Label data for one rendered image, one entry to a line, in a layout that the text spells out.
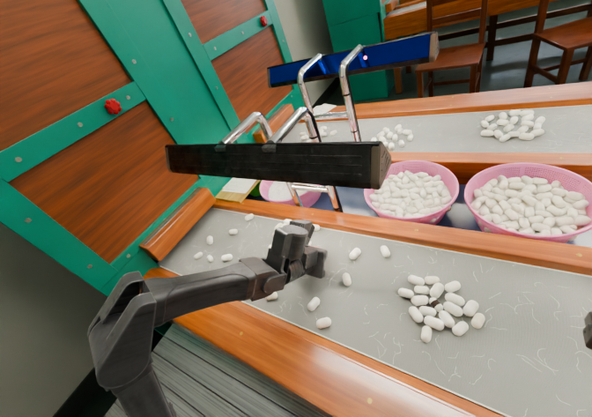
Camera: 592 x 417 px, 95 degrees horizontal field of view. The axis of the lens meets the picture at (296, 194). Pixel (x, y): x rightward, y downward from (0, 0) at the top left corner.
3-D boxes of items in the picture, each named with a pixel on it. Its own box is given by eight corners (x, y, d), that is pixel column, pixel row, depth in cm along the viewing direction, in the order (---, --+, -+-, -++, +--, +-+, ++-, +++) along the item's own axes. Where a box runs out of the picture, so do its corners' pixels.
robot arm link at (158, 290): (261, 251, 61) (91, 278, 39) (286, 270, 54) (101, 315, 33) (251, 300, 63) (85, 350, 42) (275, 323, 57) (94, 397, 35)
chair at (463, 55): (417, 121, 250) (410, 8, 196) (428, 99, 274) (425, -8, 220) (473, 119, 224) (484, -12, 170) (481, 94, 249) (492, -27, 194)
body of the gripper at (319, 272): (293, 243, 72) (276, 249, 66) (327, 251, 67) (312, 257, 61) (292, 267, 73) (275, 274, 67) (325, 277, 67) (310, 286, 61)
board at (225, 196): (240, 204, 106) (239, 201, 105) (215, 199, 114) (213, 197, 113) (282, 153, 125) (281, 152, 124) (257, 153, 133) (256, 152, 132)
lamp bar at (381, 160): (381, 191, 46) (374, 156, 41) (170, 173, 80) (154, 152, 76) (393, 162, 50) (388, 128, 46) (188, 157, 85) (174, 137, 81)
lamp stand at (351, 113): (370, 183, 104) (346, 63, 77) (323, 180, 115) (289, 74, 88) (383, 154, 115) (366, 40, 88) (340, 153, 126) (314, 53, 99)
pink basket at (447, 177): (470, 234, 75) (473, 211, 69) (371, 244, 83) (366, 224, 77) (444, 175, 94) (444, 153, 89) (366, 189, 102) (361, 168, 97)
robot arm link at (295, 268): (289, 245, 65) (270, 251, 60) (308, 255, 62) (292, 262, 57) (283, 271, 66) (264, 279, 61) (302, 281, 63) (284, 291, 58)
